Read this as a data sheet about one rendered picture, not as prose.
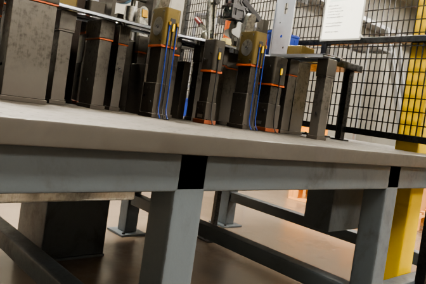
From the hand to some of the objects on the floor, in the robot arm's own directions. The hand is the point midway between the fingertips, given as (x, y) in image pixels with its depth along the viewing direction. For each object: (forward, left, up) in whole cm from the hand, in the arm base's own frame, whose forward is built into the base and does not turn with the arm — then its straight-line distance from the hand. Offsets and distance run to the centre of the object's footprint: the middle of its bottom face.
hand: (237, 43), depth 184 cm
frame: (-14, -24, -102) cm, 106 cm away
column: (-71, -28, -102) cm, 128 cm away
